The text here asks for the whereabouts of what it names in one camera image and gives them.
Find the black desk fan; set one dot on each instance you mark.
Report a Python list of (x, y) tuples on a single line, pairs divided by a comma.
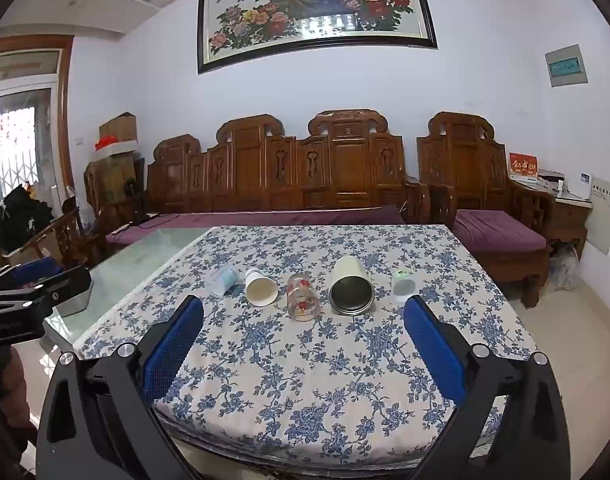
[(136, 200)]

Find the red desk calendar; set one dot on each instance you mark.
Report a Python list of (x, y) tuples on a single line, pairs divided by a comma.
[(523, 167)]

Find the black clothes pile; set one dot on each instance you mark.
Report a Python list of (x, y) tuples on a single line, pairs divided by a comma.
[(22, 220)]

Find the long purple sofa cushion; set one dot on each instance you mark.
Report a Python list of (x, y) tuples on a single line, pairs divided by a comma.
[(265, 220)]

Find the wooden side table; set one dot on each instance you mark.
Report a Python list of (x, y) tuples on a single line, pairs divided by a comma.
[(570, 220)]

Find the white paper cup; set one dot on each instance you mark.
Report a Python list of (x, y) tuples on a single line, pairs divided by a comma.
[(260, 288)]

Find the carved wooden armchair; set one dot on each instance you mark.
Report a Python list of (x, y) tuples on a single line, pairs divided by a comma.
[(465, 170)]

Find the blue floral tablecloth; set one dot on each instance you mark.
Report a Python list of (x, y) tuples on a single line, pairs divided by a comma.
[(285, 390)]

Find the white plastic bag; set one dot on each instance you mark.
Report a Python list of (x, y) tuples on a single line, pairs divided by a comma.
[(565, 267)]

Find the large brown cardboard box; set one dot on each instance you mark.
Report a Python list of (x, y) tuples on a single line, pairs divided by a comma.
[(112, 177)]

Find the small white plastic cup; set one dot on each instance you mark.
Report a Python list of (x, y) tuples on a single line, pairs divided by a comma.
[(402, 285)]

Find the carved wooden sofa bench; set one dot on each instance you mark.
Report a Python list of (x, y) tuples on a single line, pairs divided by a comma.
[(285, 170)]

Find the square purple seat cushion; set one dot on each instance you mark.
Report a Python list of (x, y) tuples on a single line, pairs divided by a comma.
[(495, 230)]

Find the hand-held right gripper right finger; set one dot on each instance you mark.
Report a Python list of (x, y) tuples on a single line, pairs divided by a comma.
[(433, 346)]

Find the person's left forearm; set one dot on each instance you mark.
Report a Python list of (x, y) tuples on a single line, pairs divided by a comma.
[(5, 405)]

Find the clear plastic cup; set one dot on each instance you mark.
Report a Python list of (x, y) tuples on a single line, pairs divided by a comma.
[(224, 280)]

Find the white wall panel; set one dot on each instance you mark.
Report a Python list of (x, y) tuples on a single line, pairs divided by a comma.
[(600, 217)]

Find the white router box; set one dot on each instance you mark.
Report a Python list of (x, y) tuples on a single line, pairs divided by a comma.
[(580, 186)]

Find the window with metal grille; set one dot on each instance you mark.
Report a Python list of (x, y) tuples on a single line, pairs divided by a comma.
[(15, 155)]

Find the red flower glass cup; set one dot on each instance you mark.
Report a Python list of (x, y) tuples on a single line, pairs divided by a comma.
[(302, 302)]

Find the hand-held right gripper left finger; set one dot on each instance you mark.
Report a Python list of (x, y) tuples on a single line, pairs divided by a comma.
[(172, 341)]

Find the cream steel-lined cup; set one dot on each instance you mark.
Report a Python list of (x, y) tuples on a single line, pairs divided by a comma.
[(351, 287)]

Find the wooden side chair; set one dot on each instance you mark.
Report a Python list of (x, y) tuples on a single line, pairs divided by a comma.
[(60, 240)]

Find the grey wall electrical box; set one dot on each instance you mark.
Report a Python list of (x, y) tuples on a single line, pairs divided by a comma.
[(566, 66)]

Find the small brown cardboard box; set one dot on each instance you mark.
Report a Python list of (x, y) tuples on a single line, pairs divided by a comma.
[(119, 127)]

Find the framed peacock flower painting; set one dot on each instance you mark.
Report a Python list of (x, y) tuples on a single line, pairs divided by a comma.
[(315, 5)]

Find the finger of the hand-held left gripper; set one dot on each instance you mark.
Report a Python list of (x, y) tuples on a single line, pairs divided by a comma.
[(35, 268), (71, 281)]

